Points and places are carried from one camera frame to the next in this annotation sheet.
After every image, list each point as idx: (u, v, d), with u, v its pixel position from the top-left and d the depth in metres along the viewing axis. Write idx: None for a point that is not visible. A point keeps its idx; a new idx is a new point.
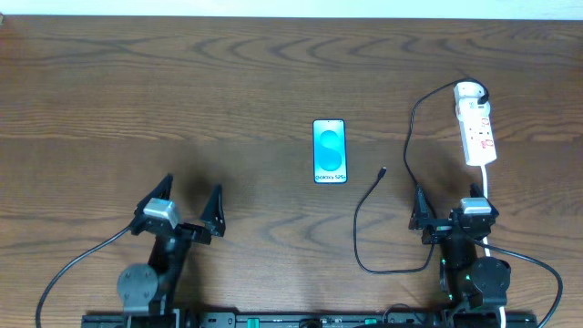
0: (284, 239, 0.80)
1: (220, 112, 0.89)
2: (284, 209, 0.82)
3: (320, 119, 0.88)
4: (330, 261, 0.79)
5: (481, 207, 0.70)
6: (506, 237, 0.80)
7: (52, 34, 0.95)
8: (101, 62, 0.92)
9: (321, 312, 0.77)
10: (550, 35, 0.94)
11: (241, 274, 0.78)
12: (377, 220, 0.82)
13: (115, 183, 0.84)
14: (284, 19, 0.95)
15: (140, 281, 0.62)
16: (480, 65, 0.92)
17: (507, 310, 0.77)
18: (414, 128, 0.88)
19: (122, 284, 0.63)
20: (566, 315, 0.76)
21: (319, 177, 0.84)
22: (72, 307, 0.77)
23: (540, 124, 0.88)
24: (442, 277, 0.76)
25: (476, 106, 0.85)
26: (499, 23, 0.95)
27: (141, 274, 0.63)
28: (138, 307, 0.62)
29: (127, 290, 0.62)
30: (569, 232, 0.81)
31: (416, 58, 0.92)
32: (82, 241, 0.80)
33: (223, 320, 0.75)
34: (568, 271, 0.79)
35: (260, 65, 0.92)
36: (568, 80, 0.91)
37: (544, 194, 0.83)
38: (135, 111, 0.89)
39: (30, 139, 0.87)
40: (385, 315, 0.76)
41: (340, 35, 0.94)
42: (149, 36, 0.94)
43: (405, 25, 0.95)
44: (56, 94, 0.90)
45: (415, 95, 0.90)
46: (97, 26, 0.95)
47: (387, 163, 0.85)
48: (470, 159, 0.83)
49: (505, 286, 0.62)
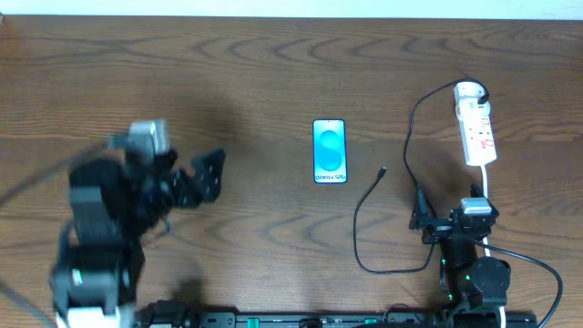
0: (284, 238, 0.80)
1: (220, 111, 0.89)
2: (284, 209, 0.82)
3: (320, 119, 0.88)
4: (330, 261, 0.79)
5: (481, 207, 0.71)
6: (506, 237, 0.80)
7: (51, 33, 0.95)
8: (101, 62, 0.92)
9: (321, 312, 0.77)
10: (550, 35, 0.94)
11: (241, 274, 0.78)
12: (377, 220, 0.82)
13: None
14: (284, 19, 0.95)
15: (102, 169, 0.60)
16: (480, 65, 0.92)
17: (508, 310, 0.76)
18: (414, 128, 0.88)
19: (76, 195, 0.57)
20: (566, 314, 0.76)
21: (319, 177, 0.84)
22: None
23: (540, 124, 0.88)
24: (442, 277, 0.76)
25: (476, 106, 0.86)
26: (499, 23, 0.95)
27: (106, 198, 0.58)
28: (93, 199, 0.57)
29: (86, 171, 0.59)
30: (569, 232, 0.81)
31: (415, 58, 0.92)
32: None
33: (223, 320, 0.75)
34: (569, 271, 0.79)
35: (260, 65, 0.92)
36: (568, 80, 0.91)
37: (544, 194, 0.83)
38: (134, 111, 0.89)
39: (29, 139, 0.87)
40: (385, 315, 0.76)
41: (340, 35, 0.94)
42: (149, 36, 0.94)
43: (405, 25, 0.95)
44: (55, 94, 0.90)
45: (415, 95, 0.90)
46: (97, 26, 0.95)
47: (387, 163, 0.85)
48: (469, 159, 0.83)
49: (505, 286, 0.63)
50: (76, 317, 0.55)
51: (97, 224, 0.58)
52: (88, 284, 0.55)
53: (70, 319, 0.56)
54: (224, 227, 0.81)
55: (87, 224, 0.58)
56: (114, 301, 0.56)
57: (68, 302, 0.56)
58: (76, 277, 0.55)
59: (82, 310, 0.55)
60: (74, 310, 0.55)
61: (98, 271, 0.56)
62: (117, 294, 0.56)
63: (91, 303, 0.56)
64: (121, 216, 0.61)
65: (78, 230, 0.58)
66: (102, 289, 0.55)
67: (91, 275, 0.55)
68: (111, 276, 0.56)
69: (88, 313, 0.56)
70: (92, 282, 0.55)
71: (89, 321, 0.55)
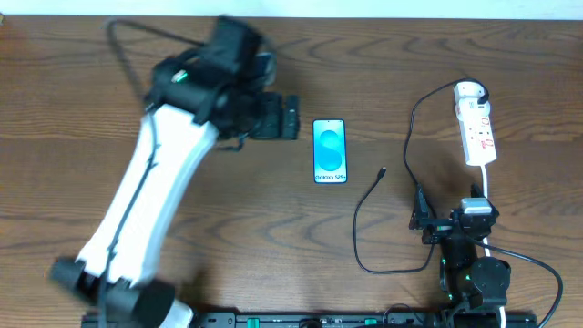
0: (284, 238, 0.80)
1: None
2: (284, 208, 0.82)
3: (320, 119, 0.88)
4: (330, 261, 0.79)
5: (481, 207, 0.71)
6: (506, 237, 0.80)
7: (51, 33, 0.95)
8: (101, 62, 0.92)
9: (321, 312, 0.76)
10: (550, 35, 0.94)
11: (241, 273, 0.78)
12: (377, 220, 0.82)
13: (113, 183, 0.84)
14: (284, 19, 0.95)
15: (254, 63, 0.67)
16: (480, 65, 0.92)
17: (508, 310, 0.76)
18: (414, 128, 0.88)
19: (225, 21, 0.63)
20: (566, 315, 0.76)
21: (319, 177, 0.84)
22: (70, 308, 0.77)
23: (540, 124, 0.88)
24: (442, 277, 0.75)
25: (476, 106, 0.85)
26: (499, 24, 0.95)
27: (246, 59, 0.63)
28: (233, 27, 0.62)
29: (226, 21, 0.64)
30: (569, 232, 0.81)
31: (415, 58, 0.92)
32: (82, 241, 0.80)
33: (223, 320, 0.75)
34: (568, 271, 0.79)
35: None
36: (568, 81, 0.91)
37: (544, 194, 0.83)
38: (134, 110, 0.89)
39: (28, 139, 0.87)
40: (385, 315, 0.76)
41: (340, 35, 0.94)
42: (149, 36, 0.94)
43: (405, 25, 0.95)
44: (54, 94, 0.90)
45: (415, 96, 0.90)
46: (97, 27, 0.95)
47: (387, 163, 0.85)
48: (470, 159, 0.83)
49: (505, 286, 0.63)
50: (166, 116, 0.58)
51: (219, 55, 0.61)
52: (189, 88, 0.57)
53: (158, 119, 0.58)
54: (224, 227, 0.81)
55: (212, 52, 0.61)
56: (206, 114, 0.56)
57: (169, 96, 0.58)
58: (179, 76, 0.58)
59: (173, 111, 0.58)
60: (167, 107, 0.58)
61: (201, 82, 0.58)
62: (209, 106, 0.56)
63: (186, 107, 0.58)
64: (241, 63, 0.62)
65: (199, 53, 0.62)
66: (199, 97, 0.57)
67: (196, 84, 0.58)
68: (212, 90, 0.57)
69: (180, 117, 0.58)
70: (193, 92, 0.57)
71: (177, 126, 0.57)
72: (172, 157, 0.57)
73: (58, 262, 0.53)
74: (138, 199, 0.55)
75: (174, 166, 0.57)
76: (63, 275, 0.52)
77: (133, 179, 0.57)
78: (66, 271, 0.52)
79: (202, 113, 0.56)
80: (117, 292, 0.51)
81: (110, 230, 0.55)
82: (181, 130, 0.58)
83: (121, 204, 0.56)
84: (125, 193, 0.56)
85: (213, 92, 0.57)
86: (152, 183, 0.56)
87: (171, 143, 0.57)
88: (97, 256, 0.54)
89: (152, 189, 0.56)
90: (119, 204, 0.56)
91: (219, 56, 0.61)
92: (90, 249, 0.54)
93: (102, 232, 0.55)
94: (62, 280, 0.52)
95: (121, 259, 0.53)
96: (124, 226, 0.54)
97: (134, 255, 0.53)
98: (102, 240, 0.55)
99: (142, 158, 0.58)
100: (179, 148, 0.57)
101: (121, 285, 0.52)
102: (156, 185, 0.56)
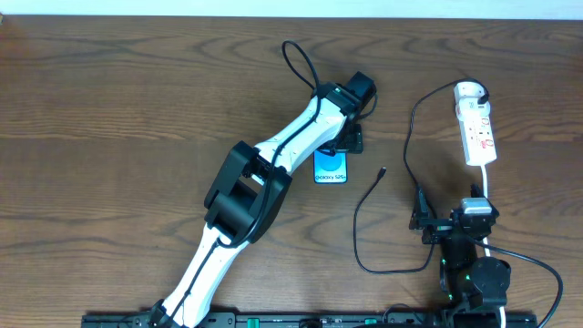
0: (284, 238, 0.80)
1: (220, 111, 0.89)
2: (285, 208, 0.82)
3: None
4: (330, 261, 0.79)
5: (481, 207, 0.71)
6: (506, 237, 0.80)
7: (51, 33, 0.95)
8: (102, 62, 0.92)
9: (321, 312, 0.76)
10: (549, 35, 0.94)
11: (242, 273, 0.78)
12: (376, 220, 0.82)
13: (113, 182, 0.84)
14: (285, 19, 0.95)
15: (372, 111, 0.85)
16: (480, 65, 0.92)
17: (508, 310, 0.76)
18: (414, 128, 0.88)
19: (359, 74, 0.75)
20: (566, 315, 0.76)
21: (319, 177, 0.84)
22: (69, 309, 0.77)
23: (540, 124, 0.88)
24: (442, 277, 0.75)
25: (476, 106, 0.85)
26: (498, 24, 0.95)
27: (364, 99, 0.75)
28: (365, 80, 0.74)
29: (359, 73, 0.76)
30: (568, 232, 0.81)
31: (414, 59, 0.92)
32: (81, 241, 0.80)
33: (223, 320, 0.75)
34: (568, 271, 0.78)
35: (260, 65, 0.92)
36: (567, 81, 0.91)
37: (543, 194, 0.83)
38: (133, 110, 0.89)
39: (27, 138, 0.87)
40: (385, 315, 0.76)
41: (340, 35, 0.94)
42: (150, 35, 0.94)
43: (405, 26, 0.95)
44: (54, 93, 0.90)
45: (415, 96, 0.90)
46: (97, 26, 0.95)
47: (387, 163, 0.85)
48: (469, 159, 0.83)
49: (505, 286, 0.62)
50: (325, 102, 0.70)
51: (352, 91, 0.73)
52: (338, 97, 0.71)
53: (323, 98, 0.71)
54: None
55: (349, 87, 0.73)
56: (342, 117, 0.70)
57: (322, 95, 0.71)
58: (334, 89, 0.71)
59: (330, 103, 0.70)
60: (324, 98, 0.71)
61: (350, 94, 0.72)
62: (349, 111, 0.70)
63: (333, 104, 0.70)
64: (363, 102, 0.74)
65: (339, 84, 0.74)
66: (340, 107, 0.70)
67: (339, 101, 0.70)
68: (354, 104, 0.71)
69: (333, 107, 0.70)
70: (335, 103, 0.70)
71: (330, 108, 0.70)
72: (330, 119, 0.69)
73: (240, 141, 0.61)
74: (300, 135, 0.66)
75: (330, 124, 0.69)
76: (244, 149, 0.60)
77: (297, 121, 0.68)
78: (246, 148, 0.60)
79: (346, 113, 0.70)
80: (281, 173, 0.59)
81: (280, 138, 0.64)
82: (337, 112, 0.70)
83: (288, 129, 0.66)
84: (291, 126, 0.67)
85: (356, 103, 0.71)
86: (312, 130, 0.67)
87: (329, 114, 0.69)
88: (268, 149, 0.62)
89: (312, 132, 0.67)
90: (287, 130, 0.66)
91: (352, 92, 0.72)
92: (260, 146, 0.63)
93: (271, 139, 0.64)
94: (239, 155, 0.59)
95: (285, 158, 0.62)
96: (291, 140, 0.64)
97: (292, 159, 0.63)
98: (271, 141, 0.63)
99: (305, 114, 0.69)
100: (336, 117, 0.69)
101: (283, 171, 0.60)
102: (314, 132, 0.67)
